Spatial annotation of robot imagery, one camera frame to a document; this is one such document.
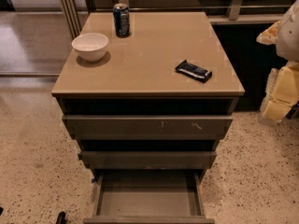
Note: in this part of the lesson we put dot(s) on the metal window frame post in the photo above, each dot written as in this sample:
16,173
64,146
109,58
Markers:
71,15

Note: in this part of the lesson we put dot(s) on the black object on floor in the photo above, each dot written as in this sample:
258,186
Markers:
61,218

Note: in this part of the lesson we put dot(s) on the grey middle drawer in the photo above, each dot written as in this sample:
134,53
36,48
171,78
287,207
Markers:
148,159

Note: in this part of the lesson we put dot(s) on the grey three-drawer cabinet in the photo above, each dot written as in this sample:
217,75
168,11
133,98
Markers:
137,77

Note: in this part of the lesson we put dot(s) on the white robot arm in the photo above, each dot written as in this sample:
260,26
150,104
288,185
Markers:
287,45

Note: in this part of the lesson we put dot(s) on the metal railing bracket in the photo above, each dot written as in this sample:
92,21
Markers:
233,10

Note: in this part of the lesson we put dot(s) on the white ceramic bowl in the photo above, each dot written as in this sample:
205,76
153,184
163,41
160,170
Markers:
91,47

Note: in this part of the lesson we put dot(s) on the grey top drawer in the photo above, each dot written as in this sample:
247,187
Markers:
147,127

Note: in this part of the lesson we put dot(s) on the grey open bottom drawer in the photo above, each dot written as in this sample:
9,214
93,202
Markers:
148,197

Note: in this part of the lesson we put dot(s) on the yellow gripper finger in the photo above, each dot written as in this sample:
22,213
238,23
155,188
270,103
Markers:
269,36
281,92

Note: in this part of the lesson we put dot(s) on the blue soda can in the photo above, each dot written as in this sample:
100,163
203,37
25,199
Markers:
121,20

